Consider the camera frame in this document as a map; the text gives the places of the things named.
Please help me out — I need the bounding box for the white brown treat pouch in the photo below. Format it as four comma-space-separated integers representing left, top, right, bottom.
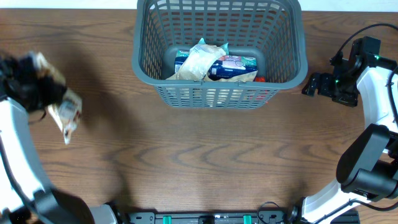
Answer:
29, 52, 82, 144

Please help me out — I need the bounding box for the red snack bar package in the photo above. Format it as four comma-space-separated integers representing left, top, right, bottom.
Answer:
254, 77, 269, 100

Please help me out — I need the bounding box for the blue tissue pack box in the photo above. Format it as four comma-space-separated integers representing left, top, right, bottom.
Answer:
174, 50, 257, 74

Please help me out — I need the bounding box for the teal snack wrapper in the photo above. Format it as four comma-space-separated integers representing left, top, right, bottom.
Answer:
198, 38, 229, 55

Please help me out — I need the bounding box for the beige clear pouch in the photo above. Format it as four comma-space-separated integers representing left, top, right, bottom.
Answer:
168, 43, 229, 81

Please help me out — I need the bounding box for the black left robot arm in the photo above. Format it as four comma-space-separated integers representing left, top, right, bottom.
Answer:
1, 52, 123, 223

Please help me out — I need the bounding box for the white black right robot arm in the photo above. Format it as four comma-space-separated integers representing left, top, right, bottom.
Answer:
285, 36, 397, 223

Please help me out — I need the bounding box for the grey plastic lattice basket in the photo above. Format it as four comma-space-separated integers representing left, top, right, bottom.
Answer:
132, 0, 308, 109

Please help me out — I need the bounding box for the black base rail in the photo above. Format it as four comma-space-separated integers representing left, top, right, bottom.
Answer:
126, 210, 287, 224

